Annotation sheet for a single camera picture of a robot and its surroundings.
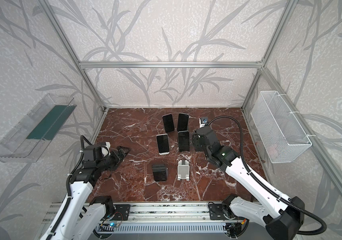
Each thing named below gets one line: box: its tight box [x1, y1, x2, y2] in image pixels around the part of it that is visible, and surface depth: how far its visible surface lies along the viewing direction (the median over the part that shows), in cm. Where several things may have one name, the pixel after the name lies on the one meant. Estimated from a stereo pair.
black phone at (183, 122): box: [177, 112, 189, 132], surface depth 99 cm
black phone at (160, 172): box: [152, 164, 168, 182], surface depth 91 cm
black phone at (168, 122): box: [162, 113, 175, 133], surface depth 105 cm
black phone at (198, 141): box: [192, 133, 205, 152], surface depth 67 cm
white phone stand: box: [177, 160, 190, 181], surface depth 85 cm
